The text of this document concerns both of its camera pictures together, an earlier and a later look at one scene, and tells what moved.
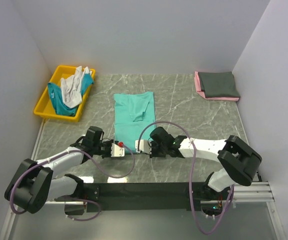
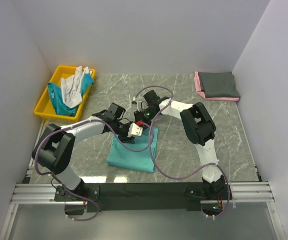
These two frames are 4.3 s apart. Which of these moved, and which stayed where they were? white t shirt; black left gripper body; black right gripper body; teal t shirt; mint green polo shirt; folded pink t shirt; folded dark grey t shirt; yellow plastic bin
Moved: black right gripper body; mint green polo shirt; black left gripper body
Stayed: teal t shirt; folded pink t shirt; white t shirt; yellow plastic bin; folded dark grey t shirt
